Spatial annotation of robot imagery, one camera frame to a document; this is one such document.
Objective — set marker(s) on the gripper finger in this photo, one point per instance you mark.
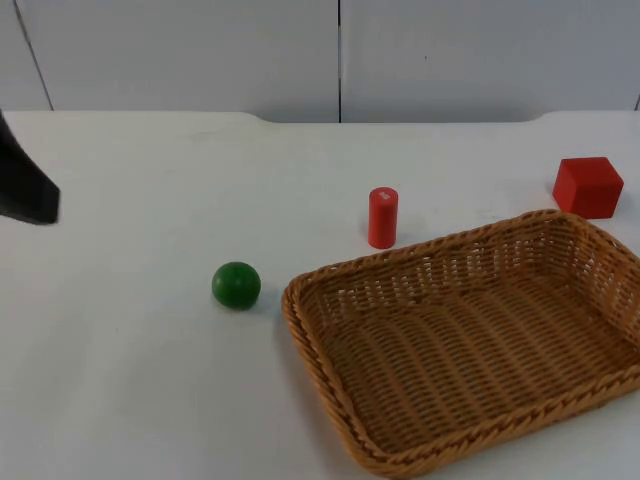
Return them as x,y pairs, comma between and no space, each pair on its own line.
25,190

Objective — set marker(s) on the red cylinder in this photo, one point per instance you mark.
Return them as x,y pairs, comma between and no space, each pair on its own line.
383,220

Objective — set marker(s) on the pale brown wicker basket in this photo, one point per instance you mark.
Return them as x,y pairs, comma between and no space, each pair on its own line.
465,360

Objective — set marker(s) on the green ball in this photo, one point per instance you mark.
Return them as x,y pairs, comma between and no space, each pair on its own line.
236,286

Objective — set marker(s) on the red cube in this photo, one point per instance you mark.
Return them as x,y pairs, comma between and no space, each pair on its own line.
585,187

